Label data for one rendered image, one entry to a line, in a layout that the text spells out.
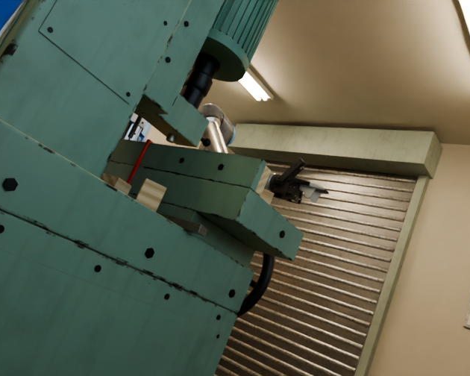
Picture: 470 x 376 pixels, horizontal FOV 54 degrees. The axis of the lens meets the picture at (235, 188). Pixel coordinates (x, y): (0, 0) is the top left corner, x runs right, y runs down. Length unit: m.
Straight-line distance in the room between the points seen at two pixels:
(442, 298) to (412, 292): 0.22
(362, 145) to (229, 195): 3.52
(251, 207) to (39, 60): 0.38
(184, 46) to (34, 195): 0.46
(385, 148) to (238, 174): 3.41
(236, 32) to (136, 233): 0.52
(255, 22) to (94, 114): 0.47
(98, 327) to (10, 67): 0.38
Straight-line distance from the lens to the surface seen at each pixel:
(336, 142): 4.39
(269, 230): 0.82
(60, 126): 0.73
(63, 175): 0.62
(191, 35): 0.95
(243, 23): 1.06
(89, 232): 0.65
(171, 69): 0.91
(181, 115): 0.98
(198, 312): 0.84
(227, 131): 1.99
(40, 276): 0.63
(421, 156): 4.00
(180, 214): 0.82
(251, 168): 0.77
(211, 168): 0.82
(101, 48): 0.77
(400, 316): 3.87
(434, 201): 4.11
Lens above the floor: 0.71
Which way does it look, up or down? 14 degrees up
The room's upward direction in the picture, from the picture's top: 23 degrees clockwise
